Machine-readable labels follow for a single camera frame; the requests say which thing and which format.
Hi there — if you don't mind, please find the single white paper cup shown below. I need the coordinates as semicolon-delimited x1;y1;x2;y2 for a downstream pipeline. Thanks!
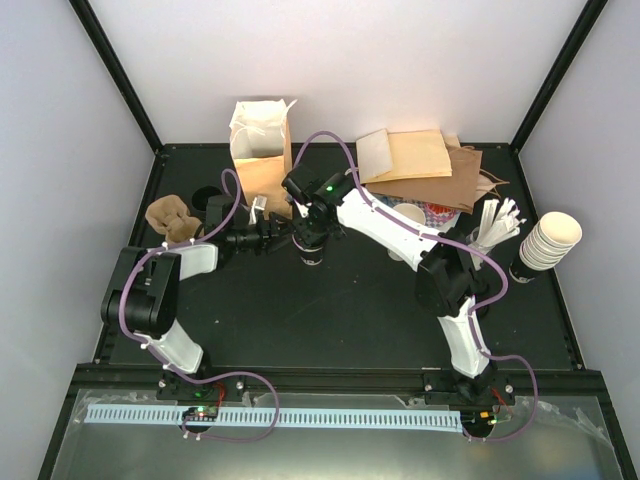
296;244;325;266

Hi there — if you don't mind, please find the black printed paper cup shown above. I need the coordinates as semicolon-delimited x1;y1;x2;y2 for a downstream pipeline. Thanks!
191;185;222;220

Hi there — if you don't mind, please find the orange paper bag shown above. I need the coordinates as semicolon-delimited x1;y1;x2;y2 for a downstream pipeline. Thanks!
356;129;452;184
229;99;296;219

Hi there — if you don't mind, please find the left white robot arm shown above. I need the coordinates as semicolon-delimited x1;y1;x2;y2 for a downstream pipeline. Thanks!
100;195;293;399

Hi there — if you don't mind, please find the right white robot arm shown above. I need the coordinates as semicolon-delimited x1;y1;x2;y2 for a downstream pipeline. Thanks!
281;165;491;403

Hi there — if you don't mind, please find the brown pulp cup carrier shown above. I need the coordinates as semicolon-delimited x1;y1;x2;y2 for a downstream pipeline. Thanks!
145;194;201;245

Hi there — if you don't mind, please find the white paper cup stack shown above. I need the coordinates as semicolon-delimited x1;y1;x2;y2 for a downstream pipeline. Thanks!
387;202;427;262

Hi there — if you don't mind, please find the brown kraft paper bag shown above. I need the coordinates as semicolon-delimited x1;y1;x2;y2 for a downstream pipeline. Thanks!
366;146;509;214

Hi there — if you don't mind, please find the small circuit board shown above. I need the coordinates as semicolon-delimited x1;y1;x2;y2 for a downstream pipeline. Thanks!
182;406;219;422

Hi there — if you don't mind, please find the tilted paper cup stack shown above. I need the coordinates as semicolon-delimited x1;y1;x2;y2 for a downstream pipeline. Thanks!
509;211;583;284

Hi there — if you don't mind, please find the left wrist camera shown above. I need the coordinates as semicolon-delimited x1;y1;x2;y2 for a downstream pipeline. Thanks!
249;195;268;225

